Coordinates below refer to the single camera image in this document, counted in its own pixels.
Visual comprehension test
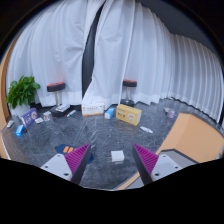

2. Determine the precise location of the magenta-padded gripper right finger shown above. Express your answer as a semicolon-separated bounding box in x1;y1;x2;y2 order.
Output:
131;143;184;186

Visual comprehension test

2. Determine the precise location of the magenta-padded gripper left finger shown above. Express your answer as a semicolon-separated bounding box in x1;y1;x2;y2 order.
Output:
40;143;92;186

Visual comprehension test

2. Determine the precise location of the white block charger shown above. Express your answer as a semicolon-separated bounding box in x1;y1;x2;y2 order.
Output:
107;149;126;164

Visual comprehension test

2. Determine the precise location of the white blue tube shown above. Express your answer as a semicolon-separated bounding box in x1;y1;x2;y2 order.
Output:
139;125;155;135

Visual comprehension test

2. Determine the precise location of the small clear container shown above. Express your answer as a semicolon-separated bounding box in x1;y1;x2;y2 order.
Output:
42;110;53;122

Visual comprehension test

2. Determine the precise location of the small purple cup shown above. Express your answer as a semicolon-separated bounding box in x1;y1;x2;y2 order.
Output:
166;108;177;120

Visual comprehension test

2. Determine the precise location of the white green tube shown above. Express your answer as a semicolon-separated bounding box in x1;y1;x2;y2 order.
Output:
65;109;78;118

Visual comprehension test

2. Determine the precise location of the purple box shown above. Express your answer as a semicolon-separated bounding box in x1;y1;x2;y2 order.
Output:
20;106;39;129

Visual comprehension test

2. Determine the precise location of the white flat striped box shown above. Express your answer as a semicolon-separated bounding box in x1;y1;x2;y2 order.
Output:
54;103;72;113

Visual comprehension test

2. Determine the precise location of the yellow carton box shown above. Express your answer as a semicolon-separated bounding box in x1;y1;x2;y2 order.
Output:
115;103;143;127

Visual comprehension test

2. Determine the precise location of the white orange carton box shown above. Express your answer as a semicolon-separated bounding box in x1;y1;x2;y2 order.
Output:
80;102;107;118

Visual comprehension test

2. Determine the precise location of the small blue white box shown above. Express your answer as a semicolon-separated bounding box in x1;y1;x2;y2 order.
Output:
103;106;117;121

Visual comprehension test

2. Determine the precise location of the black red padded stool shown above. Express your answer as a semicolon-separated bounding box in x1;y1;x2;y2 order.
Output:
46;81;73;119
119;78;138;108

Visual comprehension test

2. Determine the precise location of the green potted plant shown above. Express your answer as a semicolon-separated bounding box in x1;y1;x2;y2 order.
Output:
5;75;42;118

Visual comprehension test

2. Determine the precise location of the white curtain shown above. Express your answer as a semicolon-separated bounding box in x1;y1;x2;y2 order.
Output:
5;0;105;108
81;0;224;123

